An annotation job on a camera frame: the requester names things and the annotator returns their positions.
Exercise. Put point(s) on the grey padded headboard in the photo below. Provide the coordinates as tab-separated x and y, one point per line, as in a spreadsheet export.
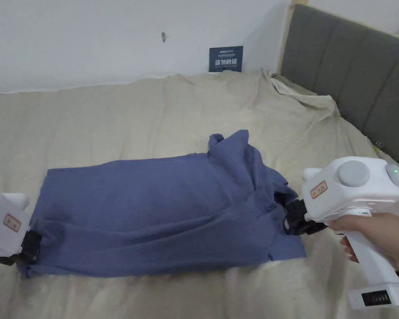
352	66

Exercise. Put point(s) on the dark blue sign card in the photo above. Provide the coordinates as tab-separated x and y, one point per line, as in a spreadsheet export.
226	59

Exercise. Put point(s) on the person's right hand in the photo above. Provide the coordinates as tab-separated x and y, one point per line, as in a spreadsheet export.
379	236

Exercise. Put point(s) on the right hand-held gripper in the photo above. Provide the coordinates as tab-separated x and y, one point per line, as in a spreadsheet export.
352	192

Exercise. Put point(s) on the bed with beige sheet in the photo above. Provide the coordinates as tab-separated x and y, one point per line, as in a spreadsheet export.
119	116

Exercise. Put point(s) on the black binder clip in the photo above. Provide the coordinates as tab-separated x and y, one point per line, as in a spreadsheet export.
380	145

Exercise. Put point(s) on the blue polo shirt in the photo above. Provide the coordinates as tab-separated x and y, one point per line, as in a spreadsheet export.
153	206

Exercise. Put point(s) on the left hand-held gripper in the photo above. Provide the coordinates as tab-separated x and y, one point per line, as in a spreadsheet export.
3	212

